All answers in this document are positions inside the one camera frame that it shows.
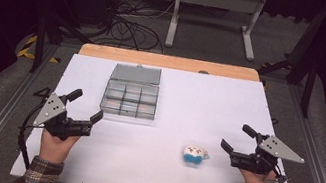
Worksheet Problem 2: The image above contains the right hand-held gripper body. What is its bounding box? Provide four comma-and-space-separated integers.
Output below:
228, 128, 310, 183

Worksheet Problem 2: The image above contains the white and blue plush toy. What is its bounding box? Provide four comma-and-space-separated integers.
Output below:
181, 143, 213, 169

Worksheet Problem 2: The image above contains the yellow and black floor tape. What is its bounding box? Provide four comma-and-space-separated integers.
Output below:
16, 32, 65, 66

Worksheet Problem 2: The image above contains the person's left hand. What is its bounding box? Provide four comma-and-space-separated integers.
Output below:
37, 127, 82, 168

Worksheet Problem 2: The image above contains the clear plastic compartment box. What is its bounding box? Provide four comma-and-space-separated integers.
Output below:
98, 59, 165, 124

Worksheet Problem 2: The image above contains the black tripod stand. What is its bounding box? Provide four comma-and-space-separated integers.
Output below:
250, 0, 326, 120
20, 0, 102, 83

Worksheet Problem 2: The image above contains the wooden table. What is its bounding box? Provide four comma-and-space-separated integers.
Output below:
77, 37, 262, 87

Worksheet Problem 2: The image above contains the white table cover board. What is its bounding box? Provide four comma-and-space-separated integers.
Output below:
9, 42, 317, 183

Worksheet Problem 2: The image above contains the bundle of black floor cables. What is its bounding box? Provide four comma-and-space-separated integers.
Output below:
90, 0, 174, 56

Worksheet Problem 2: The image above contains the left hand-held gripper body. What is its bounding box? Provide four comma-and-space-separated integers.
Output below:
30, 89, 98, 147

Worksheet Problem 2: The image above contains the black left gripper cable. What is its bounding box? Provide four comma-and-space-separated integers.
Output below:
11, 100, 49, 173

